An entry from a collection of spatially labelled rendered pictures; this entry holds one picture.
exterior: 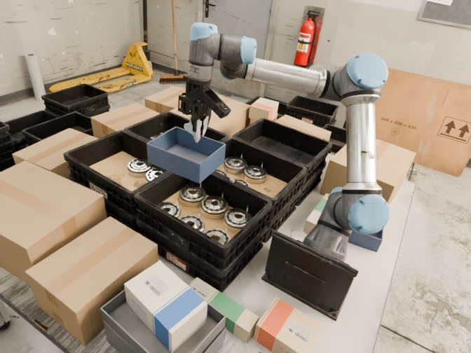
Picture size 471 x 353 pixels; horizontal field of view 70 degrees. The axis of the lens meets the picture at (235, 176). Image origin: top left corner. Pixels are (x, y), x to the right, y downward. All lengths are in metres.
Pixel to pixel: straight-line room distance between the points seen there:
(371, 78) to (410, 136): 2.84
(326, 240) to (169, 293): 0.52
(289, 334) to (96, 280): 0.57
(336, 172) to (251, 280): 0.67
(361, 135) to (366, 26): 2.97
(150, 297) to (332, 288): 0.55
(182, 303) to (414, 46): 3.46
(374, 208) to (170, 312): 0.63
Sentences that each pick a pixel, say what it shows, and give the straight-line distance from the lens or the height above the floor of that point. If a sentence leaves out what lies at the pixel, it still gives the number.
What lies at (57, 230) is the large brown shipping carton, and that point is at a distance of 1.20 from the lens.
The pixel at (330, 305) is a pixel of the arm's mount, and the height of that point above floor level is 0.75.
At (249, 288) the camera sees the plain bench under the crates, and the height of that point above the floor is 0.70.
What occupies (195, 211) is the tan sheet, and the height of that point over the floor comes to 0.83.
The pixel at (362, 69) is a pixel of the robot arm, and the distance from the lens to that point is 1.09.
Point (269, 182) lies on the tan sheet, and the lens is 1.49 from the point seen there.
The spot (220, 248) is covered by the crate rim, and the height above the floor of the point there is 0.93.
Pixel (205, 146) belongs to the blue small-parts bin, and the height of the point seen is 1.11.
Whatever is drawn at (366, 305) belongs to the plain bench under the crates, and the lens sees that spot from 1.32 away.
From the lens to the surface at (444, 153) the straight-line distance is 3.93.
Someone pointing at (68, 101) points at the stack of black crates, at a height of 0.49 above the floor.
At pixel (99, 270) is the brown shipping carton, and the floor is 0.86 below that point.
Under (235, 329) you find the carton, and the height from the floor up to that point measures 0.73.
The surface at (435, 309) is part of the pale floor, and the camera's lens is 2.47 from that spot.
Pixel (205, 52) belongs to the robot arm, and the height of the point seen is 1.41.
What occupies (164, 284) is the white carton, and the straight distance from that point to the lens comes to 0.98.
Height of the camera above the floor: 1.67
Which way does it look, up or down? 34 degrees down
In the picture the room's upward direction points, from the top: 7 degrees clockwise
